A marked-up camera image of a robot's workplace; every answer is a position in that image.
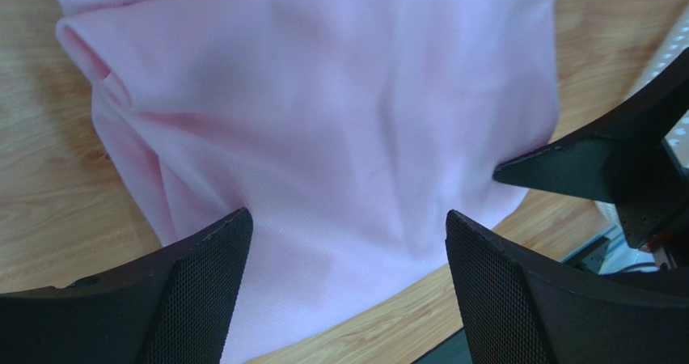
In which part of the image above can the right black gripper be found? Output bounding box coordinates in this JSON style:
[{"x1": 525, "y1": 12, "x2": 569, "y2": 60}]
[{"x1": 493, "y1": 51, "x2": 688, "y2": 269}]

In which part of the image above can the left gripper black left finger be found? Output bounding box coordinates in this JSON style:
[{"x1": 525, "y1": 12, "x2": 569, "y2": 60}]
[{"x1": 1, "y1": 209, "x2": 253, "y2": 363}]

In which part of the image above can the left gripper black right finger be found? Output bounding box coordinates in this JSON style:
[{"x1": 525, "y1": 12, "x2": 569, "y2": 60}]
[{"x1": 446, "y1": 210, "x2": 688, "y2": 363}]

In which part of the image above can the pink t shirt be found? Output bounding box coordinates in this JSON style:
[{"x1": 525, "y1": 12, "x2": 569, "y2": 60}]
[{"x1": 56, "y1": 0, "x2": 559, "y2": 363}]

